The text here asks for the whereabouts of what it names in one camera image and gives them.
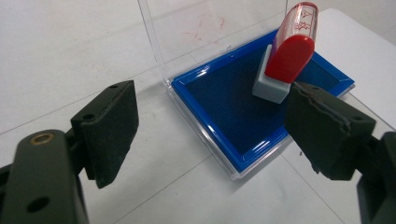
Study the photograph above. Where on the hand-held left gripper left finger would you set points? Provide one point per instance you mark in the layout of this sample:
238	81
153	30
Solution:
109	133

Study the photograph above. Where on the red and grey stamp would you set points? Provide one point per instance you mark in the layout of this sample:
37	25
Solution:
289	59

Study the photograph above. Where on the blue ink pad clear case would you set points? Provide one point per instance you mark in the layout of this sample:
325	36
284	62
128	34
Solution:
224	102

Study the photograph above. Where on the white paper sheet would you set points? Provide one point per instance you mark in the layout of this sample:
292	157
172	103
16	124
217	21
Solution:
358	53

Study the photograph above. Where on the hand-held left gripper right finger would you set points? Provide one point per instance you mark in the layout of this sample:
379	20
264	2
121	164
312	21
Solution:
327	137

